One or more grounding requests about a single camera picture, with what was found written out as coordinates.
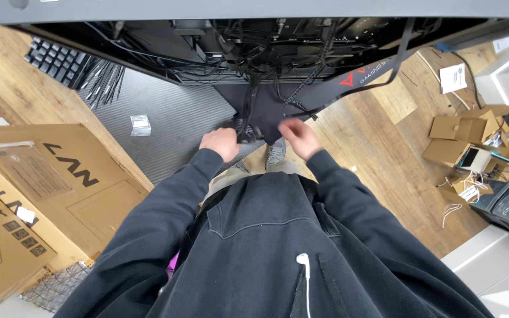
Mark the person's left hand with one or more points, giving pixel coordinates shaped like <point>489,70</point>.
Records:
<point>219,142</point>

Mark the person's right hand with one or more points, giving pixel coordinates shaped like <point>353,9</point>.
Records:
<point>302,140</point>

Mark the person's right fingers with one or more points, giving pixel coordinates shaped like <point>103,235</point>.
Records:
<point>290,128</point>

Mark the person's left fingers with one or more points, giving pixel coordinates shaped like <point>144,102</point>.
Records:
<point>235,136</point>

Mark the grey shoe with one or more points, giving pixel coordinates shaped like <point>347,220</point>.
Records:
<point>275,152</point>
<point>239,167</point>

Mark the black desk mat red logo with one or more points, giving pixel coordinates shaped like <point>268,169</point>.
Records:
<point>281,99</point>

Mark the khaki trousers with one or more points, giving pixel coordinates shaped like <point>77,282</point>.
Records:
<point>226,179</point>

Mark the grey carbon-pattern mat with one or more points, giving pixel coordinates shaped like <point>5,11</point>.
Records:
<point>175,128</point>

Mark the small clear plastic bag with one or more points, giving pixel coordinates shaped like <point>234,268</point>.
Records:
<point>140,125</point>

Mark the open black computer case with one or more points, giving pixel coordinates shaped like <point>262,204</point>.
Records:
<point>237,39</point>

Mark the black jacket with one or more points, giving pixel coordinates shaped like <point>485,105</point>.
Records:
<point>259,247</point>

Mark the white earbud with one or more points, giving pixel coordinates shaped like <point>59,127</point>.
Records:
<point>304,263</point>

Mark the pink object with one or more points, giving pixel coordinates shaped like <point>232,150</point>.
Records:
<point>172,265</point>

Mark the white paper sheet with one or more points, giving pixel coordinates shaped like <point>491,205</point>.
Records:
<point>453,78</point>

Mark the large printed cardboard box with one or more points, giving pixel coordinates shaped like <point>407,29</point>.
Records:
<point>69,176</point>

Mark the heap of cardboard boxes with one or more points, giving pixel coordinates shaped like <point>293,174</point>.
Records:
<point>466,137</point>

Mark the white twist ties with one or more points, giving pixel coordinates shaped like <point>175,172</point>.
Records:
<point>451,214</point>

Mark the black keyboard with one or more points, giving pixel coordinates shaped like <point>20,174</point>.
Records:
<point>58,62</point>

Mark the small white paper label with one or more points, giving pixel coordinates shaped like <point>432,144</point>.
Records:
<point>503,44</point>

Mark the mesh packaging sheet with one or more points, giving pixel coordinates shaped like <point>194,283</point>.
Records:
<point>55,287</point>

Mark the white cabinet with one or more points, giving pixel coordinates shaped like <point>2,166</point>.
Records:
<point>493,274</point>

